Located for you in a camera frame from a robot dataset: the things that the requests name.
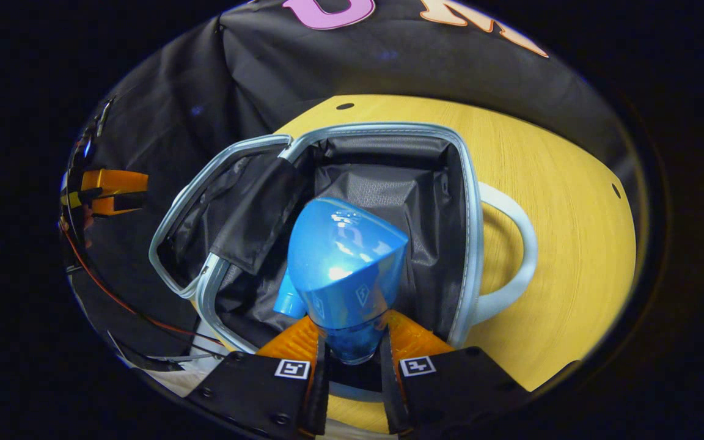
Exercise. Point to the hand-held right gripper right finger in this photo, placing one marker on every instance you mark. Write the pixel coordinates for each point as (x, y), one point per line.
(392, 397)

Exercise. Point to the blue skin care tube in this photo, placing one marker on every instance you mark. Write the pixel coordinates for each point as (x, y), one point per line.
(346, 263)

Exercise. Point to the person's white clothing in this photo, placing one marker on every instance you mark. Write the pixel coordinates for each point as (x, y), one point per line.
(187, 379)

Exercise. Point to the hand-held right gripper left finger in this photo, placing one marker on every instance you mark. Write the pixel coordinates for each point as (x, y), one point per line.
(318, 397)

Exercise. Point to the light blue cloud-shaped suitcase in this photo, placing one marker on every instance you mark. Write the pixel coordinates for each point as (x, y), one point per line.
(388, 165)

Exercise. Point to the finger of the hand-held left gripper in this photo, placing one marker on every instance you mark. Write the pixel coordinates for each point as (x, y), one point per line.
(117, 181)

